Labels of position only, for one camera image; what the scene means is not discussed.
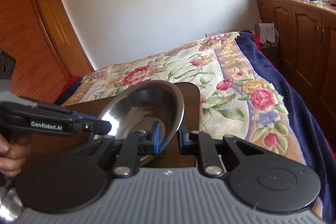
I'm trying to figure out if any medium steel bowl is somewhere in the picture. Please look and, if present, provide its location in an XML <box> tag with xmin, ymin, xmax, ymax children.
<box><xmin>98</xmin><ymin>80</ymin><xmax>185</xmax><ymax>166</ymax></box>

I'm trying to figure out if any large steel bowl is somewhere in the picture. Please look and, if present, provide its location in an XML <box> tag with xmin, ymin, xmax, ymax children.
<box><xmin>0</xmin><ymin>176</ymin><xmax>23</xmax><ymax>223</ymax></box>

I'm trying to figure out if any person's left hand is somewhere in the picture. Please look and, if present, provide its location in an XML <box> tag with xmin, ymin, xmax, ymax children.
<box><xmin>1</xmin><ymin>134</ymin><xmax>33</xmax><ymax>177</ymax></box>

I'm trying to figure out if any floral bed blanket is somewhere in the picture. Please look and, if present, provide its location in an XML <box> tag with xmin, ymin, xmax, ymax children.
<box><xmin>66</xmin><ymin>32</ymin><xmax>305</xmax><ymax>163</ymax></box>

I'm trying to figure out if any wooden louvered wardrobe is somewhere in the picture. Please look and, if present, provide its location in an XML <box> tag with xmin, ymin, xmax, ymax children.
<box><xmin>1</xmin><ymin>0</ymin><xmax>93</xmax><ymax>103</ymax></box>

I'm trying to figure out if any dark blue blanket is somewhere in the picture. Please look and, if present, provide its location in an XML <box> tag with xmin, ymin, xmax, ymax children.
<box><xmin>231</xmin><ymin>32</ymin><xmax>335</xmax><ymax>222</ymax></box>

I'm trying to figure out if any white paper bag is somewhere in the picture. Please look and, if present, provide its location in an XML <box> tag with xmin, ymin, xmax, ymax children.
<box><xmin>255</xmin><ymin>23</ymin><xmax>276</xmax><ymax>48</ymax></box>

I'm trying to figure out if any wooden sideboard cabinet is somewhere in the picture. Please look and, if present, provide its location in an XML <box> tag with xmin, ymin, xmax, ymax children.
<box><xmin>256</xmin><ymin>0</ymin><xmax>335</xmax><ymax>141</ymax></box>

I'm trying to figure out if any white wall socket strip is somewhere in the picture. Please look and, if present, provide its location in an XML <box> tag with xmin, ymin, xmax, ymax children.
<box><xmin>205</xmin><ymin>28</ymin><xmax>238</xmax><ymax>37</ymax></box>

